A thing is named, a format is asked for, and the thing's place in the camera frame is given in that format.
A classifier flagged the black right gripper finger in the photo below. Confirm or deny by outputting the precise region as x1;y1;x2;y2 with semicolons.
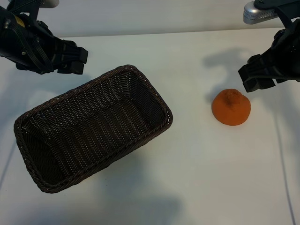
238;53;270;82
242;77;275;92

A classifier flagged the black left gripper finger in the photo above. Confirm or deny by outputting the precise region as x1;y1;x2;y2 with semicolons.
61;40;89;64
57;61;84;75

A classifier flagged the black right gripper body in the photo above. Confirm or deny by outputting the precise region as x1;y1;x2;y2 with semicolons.
260;20;300;83

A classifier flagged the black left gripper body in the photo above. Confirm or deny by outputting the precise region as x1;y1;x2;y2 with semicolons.
0;6;68;75

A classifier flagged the orange fruit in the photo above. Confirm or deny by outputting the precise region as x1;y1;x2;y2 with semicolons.
211;88;252;127

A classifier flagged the dark brown wicker basket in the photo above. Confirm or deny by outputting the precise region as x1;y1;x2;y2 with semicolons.
13;64;174;194

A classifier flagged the black flat gripper cable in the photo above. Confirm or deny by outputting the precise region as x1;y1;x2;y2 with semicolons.
13;22;53;75

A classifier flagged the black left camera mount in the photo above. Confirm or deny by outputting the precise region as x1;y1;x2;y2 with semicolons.
6;0;40;15

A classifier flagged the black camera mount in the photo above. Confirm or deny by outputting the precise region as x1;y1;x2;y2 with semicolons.
6;0;40;15
254;0;298;31

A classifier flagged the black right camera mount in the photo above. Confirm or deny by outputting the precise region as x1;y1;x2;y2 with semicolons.
254;0;298;31

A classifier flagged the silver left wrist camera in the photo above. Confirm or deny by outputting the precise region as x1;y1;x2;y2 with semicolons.
38;0;60;8

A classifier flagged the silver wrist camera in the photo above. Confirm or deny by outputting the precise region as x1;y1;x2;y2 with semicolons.
38;0;60;8
243;1;279;24

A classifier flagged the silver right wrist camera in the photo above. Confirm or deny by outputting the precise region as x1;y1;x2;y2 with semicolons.
243;1;279;24

